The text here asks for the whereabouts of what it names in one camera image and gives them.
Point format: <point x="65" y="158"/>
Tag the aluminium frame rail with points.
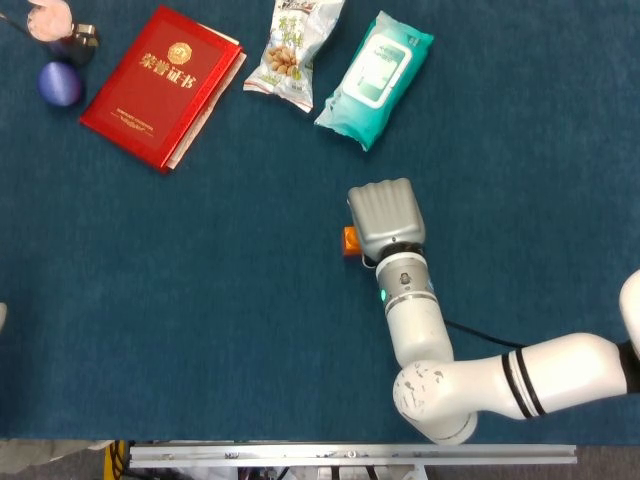
<point x="350" y="456"/>

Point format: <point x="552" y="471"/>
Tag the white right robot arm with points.
<point x="450" y="370"/>

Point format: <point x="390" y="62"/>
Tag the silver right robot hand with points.
<point x="387" y="215"/>

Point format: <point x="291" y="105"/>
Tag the orange toy building block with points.
<point x="350" y="241"/>

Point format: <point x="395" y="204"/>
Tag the peanut snack bag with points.
<point x="290" y="50"/>

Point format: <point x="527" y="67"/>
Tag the purple ball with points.
<point x="60" y="84"/>

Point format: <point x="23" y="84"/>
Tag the red certificate book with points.
<point x="157" y="87"/>

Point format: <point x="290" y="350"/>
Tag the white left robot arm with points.
<point x="2" y="315"/>

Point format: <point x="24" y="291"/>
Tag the teal wet wipes pack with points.
<point x="372" y="82"/>

